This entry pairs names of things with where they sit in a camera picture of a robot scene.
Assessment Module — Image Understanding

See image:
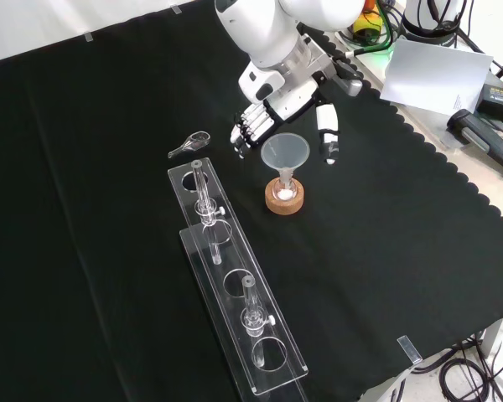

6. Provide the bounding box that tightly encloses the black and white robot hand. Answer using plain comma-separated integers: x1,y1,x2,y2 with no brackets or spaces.
229,66,341,167

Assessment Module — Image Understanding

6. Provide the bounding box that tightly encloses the black handheld device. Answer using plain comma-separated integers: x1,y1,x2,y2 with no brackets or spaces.
445,108,503,178

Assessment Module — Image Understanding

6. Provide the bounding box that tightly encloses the yellow stop button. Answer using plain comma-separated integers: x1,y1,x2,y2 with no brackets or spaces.
350,0,383,35

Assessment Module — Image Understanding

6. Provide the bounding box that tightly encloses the small glass round-bottom flask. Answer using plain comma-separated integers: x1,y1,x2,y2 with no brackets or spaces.
274,175,298,203

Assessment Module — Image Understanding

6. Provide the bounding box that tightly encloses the black floor cable bundle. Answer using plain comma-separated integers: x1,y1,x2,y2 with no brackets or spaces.
385,326,503,402

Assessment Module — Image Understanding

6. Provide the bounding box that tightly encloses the clear plastic funnel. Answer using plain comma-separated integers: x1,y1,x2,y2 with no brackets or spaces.
260,132,312,198

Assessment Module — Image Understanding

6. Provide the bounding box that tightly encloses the glass weighing funnel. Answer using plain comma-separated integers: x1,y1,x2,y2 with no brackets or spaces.
167,130,212,160

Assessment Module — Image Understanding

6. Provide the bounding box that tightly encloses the black bench cloth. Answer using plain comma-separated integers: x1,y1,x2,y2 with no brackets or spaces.
0,0,503,402

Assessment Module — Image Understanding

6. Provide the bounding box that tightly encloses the clear acrylic funnel stand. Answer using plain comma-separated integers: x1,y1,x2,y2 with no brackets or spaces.
167,157,310,397

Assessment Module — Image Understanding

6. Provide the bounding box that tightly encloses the black power adapter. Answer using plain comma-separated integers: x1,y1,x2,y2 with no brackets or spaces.
474,82,503,124

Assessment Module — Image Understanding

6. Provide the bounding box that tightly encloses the white paper sheet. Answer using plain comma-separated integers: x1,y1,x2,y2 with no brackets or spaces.
378,38,495,116

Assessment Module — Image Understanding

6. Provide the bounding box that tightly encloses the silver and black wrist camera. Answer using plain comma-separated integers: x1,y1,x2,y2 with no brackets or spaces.
295,33,364,98

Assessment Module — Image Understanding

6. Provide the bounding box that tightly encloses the cork ring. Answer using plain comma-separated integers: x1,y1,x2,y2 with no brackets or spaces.
264,177,308,216

